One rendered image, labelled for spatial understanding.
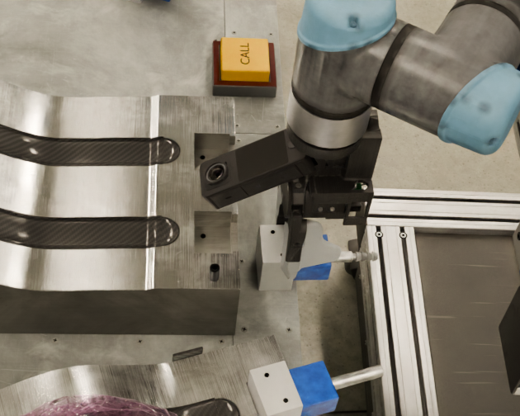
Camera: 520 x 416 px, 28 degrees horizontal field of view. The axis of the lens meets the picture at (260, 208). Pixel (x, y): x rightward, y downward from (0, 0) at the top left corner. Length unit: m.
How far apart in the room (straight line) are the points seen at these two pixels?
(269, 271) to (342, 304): 1.00
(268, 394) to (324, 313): 1.11
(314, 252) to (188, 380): 0.18
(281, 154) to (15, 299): 0.30
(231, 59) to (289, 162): 0.36
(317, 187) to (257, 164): 0.06
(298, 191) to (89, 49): 0.47
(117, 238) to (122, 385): 0.17
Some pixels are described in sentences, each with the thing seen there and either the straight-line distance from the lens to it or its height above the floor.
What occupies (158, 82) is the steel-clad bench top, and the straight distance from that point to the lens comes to 1.32.
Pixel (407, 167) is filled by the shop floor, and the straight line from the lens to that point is 2.34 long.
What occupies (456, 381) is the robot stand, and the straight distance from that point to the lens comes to 1.81.
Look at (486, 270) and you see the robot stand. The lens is 1.95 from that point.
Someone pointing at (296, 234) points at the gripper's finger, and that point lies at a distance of 1.01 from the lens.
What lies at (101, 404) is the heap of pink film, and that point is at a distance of 0.94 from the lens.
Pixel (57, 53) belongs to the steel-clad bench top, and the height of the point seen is 0.80.
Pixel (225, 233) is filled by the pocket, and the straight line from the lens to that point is 1.09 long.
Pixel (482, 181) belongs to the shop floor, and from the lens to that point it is 2.36.
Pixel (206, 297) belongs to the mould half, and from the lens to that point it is 1.03.
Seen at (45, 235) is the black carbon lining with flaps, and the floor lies 0.88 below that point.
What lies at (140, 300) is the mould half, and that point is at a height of 0.87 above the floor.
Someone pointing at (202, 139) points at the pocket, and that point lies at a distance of 1.15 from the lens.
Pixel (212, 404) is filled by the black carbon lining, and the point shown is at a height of 0.85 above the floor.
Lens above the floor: 1.74
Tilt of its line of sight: 52 degrees down
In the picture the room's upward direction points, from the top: 8 degrees clockwise
